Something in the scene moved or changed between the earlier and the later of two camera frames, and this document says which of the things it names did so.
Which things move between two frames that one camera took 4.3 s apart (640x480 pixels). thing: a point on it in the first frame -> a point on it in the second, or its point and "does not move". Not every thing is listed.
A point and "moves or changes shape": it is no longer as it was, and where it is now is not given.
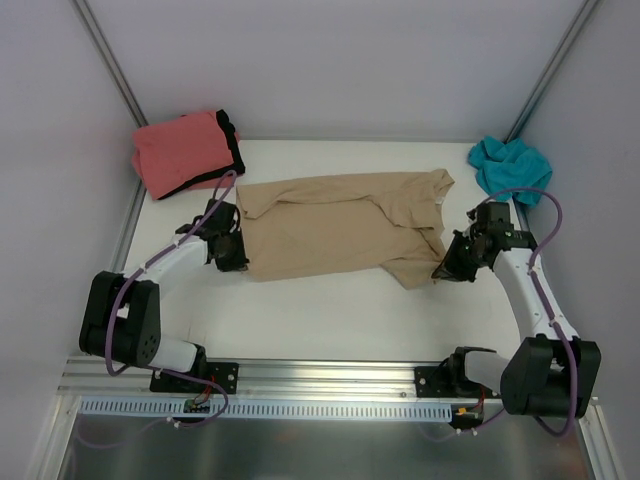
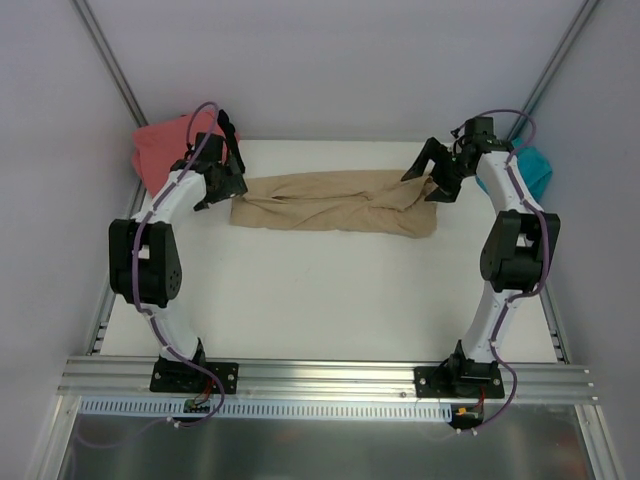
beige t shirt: (324, 226) moves or changes shape
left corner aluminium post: (137, 116) does not move
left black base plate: (225, 374) does not move
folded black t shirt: (238, 164) does not move
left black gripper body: (235, 251) -> (233, 170)
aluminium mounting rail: (298, 380) does not move
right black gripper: (454, 257) -> (447, 167)
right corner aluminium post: (576, 27) does not move
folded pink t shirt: (184, 147) does not move
